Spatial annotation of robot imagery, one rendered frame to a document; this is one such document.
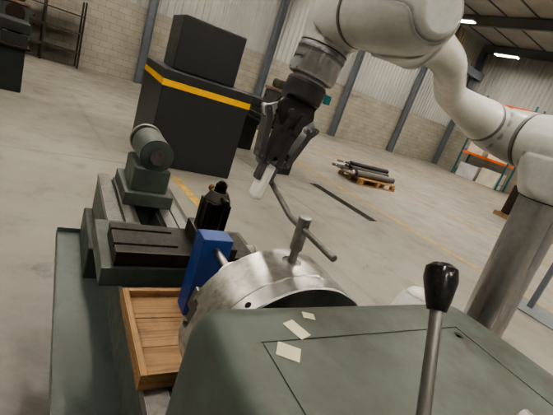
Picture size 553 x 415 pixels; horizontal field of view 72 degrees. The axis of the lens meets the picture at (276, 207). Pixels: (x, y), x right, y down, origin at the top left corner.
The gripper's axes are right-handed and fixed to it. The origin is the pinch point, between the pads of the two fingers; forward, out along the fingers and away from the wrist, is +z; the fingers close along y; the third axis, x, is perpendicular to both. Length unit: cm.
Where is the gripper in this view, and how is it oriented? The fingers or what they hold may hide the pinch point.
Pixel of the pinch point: (262, 180)
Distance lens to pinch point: 73.5
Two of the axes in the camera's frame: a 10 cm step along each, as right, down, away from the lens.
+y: -7.8, -2.5, -5.7
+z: -4.3, 8.8, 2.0
